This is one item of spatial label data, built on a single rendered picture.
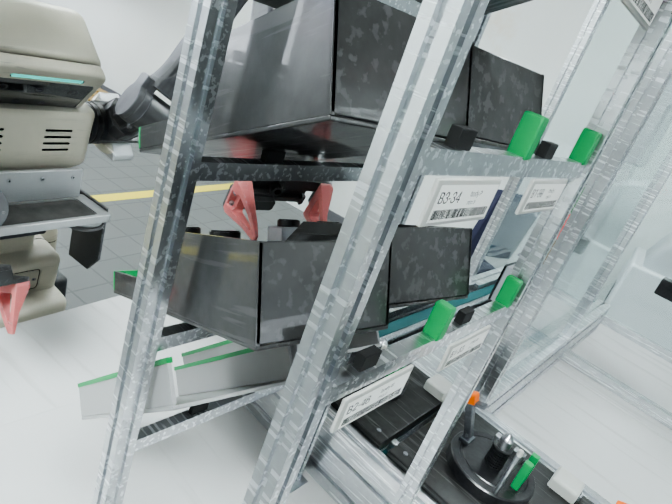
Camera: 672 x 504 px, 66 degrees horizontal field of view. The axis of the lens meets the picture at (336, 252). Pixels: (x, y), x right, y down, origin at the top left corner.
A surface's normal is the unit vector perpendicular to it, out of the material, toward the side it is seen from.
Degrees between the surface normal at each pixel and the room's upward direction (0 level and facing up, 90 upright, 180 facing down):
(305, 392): 90
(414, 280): 65
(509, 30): 90
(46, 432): 0
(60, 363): 0
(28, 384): 0
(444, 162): 90
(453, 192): 90
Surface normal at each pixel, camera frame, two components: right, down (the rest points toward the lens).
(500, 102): 0.66, 0.08
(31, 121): 0.73, 0.58
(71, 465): 0.32, -0.87
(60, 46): 0.77, -0.33
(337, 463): -0.64, 0.11
